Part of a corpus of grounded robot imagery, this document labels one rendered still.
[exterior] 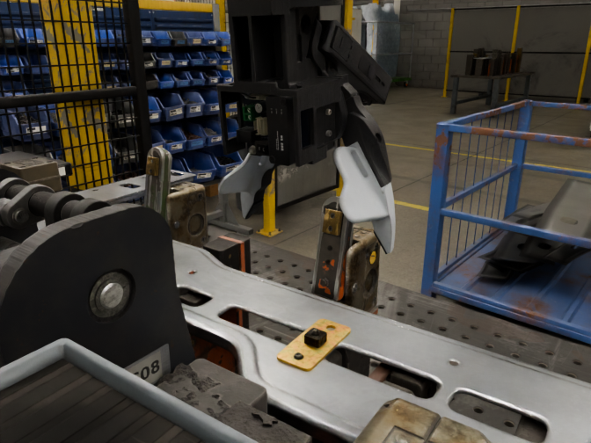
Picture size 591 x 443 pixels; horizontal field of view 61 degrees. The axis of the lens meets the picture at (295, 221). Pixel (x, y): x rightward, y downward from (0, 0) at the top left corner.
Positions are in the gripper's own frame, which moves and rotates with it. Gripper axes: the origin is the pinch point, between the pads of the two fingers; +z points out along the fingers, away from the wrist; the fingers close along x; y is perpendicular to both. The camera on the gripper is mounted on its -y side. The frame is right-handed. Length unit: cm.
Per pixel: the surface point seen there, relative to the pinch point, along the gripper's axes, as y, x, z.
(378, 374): -0.2, 6.4, 13.3
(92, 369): 26.5, 7.2, -6.5
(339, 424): 9.3, 7.8, 10.7
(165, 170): -16.4, -39.2, 4.6
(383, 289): -65, -23, 47
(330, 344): 0.5, 1.6, 11.4
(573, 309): -185, 12, 109
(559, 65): -1182, -152, 120
